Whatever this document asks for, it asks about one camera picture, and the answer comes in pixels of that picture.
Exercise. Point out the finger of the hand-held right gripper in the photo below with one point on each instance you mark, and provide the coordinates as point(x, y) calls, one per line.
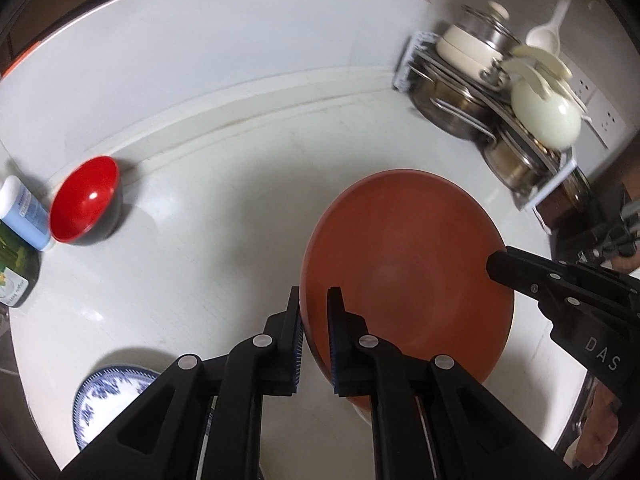
point(525, 272)

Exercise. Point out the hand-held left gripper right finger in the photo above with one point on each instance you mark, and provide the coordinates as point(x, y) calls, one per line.
point(334, 355)

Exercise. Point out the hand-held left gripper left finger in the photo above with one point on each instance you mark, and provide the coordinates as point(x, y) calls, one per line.
point(296, 355)

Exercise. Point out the large orange bowl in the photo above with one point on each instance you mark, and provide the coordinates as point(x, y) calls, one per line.
point(410, 260)

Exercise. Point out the large blue floral plate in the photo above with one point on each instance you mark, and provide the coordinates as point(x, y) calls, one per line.
point(107, 395)

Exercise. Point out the person's right hand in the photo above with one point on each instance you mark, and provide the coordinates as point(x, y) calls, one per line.
point(600, 435)

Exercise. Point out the black knife block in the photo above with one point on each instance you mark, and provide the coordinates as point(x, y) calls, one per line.
point(585, 230)

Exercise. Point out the glass jar of brown sauce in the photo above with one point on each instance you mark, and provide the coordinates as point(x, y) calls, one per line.
point(575, 190)

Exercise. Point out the white dish rack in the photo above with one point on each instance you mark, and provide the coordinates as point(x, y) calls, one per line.
point(552, 180)

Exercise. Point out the cream saucepan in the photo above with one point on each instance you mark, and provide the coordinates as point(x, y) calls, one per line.
point(465, 47)

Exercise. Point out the cream ladle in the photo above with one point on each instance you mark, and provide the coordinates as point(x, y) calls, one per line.
point(542, 35)

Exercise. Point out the steel rimmed glass lid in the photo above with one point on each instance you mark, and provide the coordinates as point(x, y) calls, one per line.
point(492, 30)

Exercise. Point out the red and black bowl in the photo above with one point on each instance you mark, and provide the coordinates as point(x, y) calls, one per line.
point(82, 200)

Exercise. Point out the green labelled bottle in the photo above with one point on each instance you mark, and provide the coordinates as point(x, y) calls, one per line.
point(17, 270)

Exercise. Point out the white and blue bottle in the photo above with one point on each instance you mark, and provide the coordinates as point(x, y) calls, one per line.
point(25, 215)

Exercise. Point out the white wall socket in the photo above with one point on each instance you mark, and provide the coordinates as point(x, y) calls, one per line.
point(605, 110)

